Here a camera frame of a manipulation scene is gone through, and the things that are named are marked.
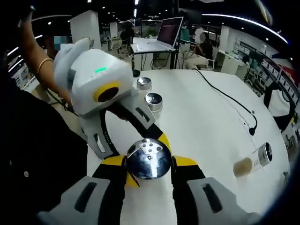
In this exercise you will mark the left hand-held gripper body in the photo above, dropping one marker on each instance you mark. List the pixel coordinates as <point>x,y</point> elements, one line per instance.
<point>93,70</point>

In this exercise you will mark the white laptop stand desk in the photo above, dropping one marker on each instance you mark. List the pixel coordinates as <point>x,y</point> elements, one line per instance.
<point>143,45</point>

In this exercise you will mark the small glass seasoning bottle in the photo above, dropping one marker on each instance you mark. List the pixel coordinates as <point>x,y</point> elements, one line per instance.
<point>154,99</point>
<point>144,82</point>

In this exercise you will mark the silver laptop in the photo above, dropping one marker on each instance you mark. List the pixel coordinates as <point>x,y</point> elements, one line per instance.
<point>170,30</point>

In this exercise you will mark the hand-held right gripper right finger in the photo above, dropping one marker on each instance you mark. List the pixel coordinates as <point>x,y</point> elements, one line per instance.
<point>229,206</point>

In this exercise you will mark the storage shelf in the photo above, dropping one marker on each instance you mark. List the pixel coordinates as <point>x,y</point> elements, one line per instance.
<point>269,68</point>

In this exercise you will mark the tall brown-powder seasoning bottle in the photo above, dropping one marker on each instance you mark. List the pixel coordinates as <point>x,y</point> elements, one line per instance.
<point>243,167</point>

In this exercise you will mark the person's black clothing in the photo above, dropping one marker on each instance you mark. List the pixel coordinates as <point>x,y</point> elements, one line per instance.
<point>35,140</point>

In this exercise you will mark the row of white storage bins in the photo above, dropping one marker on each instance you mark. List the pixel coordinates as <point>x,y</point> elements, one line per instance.
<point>279,75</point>

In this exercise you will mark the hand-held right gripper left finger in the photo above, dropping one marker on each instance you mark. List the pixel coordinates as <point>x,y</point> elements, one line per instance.
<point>66,206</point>

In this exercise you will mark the person's left hand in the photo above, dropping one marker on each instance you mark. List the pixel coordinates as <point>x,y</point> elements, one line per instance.
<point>55,84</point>

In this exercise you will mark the tall white-powder seasoning bottle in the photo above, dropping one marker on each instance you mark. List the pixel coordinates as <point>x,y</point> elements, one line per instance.
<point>150,161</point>

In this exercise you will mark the person in white black shirt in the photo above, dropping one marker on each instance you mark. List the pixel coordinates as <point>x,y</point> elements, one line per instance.
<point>267,98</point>

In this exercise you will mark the curved ceiling light strip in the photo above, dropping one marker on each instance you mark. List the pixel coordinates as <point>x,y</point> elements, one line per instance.
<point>246,21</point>

